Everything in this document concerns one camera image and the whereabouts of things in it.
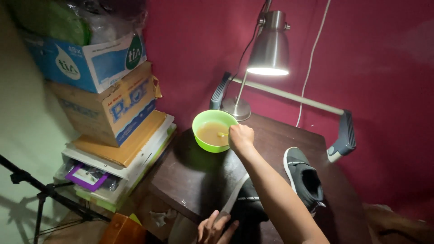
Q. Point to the person's left hand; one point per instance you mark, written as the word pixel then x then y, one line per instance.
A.
pixel 213 231

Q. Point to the person's right hand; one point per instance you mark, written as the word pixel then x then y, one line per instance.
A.
pixel 241 137

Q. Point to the person's right fingers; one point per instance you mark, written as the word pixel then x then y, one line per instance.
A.
pixel 233 133

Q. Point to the small yellow brush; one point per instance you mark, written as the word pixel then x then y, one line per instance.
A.
pixel 222 134

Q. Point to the black shoe with white sole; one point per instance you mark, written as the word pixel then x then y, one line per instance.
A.
pixel 249 203
pixel 303 178

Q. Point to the brown murky liquid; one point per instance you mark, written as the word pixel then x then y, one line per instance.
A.
pixel 211 134

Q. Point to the green plastic bowl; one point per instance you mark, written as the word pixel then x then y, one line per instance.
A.
pixel 203 144

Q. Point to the grey bar with dark grips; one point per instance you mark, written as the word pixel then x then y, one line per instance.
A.
pixel 295 97

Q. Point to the silver metal desk lamp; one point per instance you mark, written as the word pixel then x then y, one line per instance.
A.
pixel 269 50

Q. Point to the flat brown cardboard sheet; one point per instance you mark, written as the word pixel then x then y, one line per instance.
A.
pixel 127 144

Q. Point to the crumpled white paper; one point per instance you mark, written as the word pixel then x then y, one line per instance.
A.
pixel 162 217

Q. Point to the stack of white plastic trays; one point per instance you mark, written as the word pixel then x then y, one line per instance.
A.
pixel 118 176

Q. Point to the brown carton with blue print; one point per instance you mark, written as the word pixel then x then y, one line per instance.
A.
pixel 112 108

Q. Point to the orange box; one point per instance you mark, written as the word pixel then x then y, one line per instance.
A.
pixel 122 231

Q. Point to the blue and white carton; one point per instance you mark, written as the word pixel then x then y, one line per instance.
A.
pixel 86 64

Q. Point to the clear plastic bag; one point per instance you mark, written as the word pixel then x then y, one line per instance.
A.
pixel 112 17

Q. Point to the brown cloth heap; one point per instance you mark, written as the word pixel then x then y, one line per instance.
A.
pixel 396 225

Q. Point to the black tripod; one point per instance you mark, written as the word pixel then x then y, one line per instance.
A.
pixel 47 195

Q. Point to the purple picture frame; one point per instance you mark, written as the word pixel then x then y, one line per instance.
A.
pixel 87 177

